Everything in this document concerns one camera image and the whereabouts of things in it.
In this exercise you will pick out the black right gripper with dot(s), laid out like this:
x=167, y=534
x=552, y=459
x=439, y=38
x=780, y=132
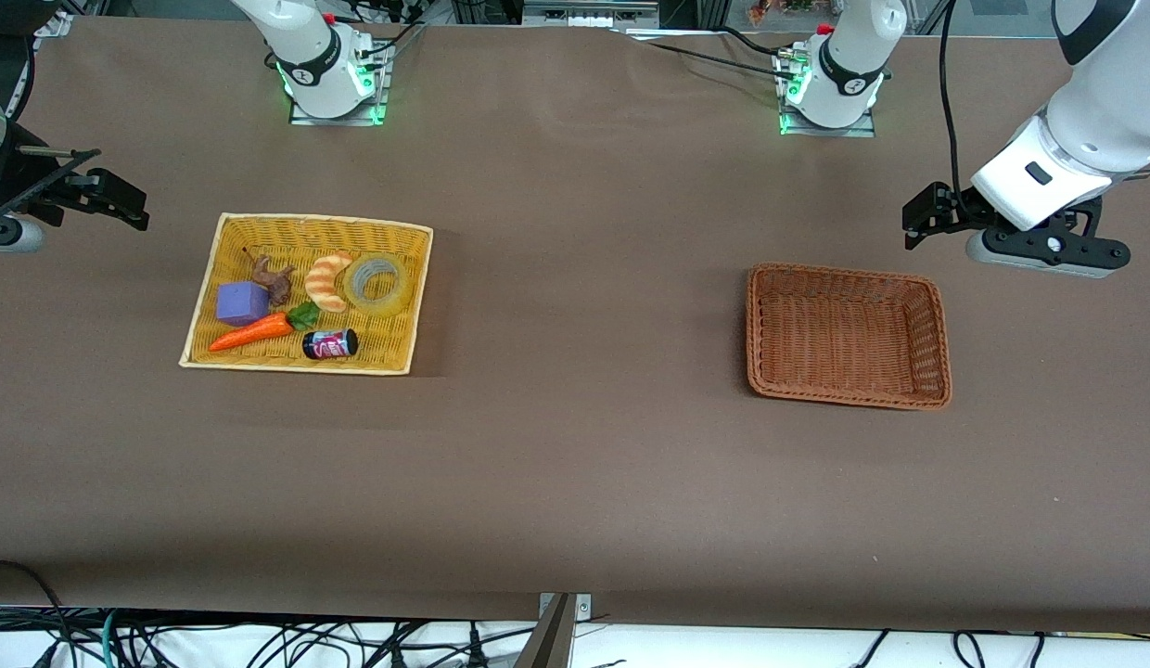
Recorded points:
x=9, y=182

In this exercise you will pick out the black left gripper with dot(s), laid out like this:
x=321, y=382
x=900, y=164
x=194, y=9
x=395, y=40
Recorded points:
x=962, y=208

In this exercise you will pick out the clear yellowish tape roll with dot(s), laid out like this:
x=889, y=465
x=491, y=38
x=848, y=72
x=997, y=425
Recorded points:
x=378, y=309

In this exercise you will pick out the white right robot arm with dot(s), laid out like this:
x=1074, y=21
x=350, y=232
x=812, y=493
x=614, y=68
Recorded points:
x=311, y=56

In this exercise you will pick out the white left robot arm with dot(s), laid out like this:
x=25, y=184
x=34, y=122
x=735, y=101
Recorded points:
x=1094, y=121

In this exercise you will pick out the brown wicker basket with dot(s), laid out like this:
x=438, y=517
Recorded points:
x=844, y=334

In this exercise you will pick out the purple foam cube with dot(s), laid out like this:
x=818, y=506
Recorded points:
x=241, y=304

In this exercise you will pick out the brown toy figure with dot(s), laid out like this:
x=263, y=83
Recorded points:
x=278, y=283

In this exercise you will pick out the orange toy carrot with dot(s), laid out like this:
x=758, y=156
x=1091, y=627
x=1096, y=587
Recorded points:
x=250, y=332

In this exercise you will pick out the striped toy croissant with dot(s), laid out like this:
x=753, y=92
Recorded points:
x=326, y=283

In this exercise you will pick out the black soda can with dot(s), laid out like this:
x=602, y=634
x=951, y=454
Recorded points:
x=329, y=344

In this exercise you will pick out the yellow wicker tray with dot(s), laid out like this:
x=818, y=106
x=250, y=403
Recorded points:
x=389, y=343

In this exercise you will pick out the grey metal equipment box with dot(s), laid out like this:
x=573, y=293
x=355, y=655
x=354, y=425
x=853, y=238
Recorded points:
x=589, y=13

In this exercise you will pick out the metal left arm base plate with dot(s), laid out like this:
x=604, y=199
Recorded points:
x=830, y=131

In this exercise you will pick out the aluminium frame profile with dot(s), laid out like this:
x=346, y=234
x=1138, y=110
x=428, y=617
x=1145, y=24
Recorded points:
x=54, y=26

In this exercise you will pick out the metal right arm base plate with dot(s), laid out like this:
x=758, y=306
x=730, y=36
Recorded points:
x=338, y=121

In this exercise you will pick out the metal table edge bracket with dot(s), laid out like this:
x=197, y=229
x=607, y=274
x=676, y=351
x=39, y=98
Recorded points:
x=556, y=640

